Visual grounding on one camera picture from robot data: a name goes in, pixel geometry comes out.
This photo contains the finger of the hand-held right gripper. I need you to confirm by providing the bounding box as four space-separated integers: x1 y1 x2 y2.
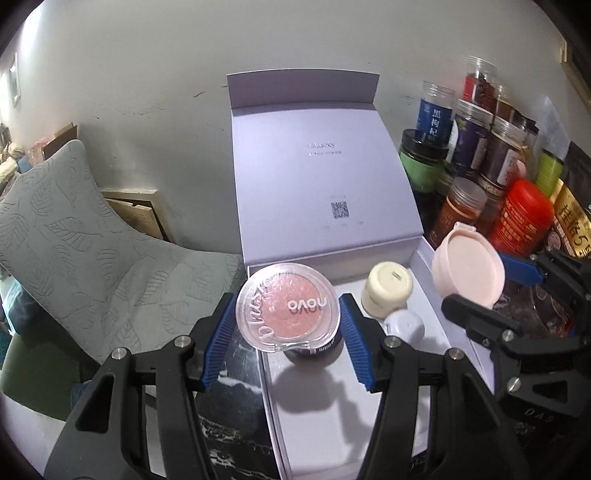
498 248 591 337
441 293 591 370

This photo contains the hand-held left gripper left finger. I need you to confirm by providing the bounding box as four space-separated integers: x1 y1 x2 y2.
44 292 238 480

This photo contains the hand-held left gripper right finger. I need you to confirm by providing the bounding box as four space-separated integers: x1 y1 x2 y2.
338 293 525 480

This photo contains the black round powder compact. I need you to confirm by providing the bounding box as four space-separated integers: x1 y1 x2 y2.
291 330 345 367

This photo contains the white round jar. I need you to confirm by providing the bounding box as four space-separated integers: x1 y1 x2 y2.
384 308 426 344

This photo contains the pink round case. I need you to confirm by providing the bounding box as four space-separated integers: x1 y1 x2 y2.
431 222 505 309

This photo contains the pink blush compact clear lid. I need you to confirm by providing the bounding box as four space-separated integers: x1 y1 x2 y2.
235 262 343 354

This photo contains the white hinged gift box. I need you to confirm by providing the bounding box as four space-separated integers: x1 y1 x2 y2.
226 70 497 480

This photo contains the red canister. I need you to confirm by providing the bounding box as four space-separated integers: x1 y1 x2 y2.
487 179 555 257

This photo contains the seed-filled clear jar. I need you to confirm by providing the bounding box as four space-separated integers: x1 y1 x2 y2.
480 182 509 232

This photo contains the black grain bag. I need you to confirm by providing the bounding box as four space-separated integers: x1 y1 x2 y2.
551 141 591 259

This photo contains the orange-brown spice jar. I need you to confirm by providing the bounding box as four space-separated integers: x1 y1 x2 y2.
427 178 488 250

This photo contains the green tube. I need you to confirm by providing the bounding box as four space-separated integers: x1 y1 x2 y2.
536 148 566 197

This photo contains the beige label brown jar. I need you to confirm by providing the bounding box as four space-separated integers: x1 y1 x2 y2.
482 115 527 195

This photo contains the dried slice bag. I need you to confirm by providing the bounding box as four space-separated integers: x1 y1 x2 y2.
512 113 539 148

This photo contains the purple label clear jar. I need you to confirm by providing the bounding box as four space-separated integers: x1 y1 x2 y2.
450 99 495 178

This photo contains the green jar black lid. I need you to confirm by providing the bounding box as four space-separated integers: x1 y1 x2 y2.
398 128 448 193

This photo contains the white paper sheet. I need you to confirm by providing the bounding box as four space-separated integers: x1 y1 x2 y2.
531 95 573 153

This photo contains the leaf pattern chair cushion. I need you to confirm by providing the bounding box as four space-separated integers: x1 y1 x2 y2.
0 138 247 365

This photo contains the small brown clear jar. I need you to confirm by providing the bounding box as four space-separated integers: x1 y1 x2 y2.
494 84 514 121

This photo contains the blue label clear jar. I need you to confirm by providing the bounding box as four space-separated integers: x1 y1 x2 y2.
418 80 455 144

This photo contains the green chair seat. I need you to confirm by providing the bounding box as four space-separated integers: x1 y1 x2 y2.
0 332 88 421

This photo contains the red berry clear jar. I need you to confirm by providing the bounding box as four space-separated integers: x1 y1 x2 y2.
462 55 497 109

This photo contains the cardboard box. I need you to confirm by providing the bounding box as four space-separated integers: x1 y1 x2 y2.
30 122 79 162

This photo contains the pile of clothes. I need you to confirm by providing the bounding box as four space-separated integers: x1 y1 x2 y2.
0 122 28 185

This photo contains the leaning wooden picture frame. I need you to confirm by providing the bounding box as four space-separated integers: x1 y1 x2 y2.
99 187 174 243

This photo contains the wooden wall frame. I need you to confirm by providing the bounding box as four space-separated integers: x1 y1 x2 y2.
570 41 591 93

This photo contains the small wall picture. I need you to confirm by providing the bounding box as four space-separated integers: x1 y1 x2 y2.
8 53 21 109

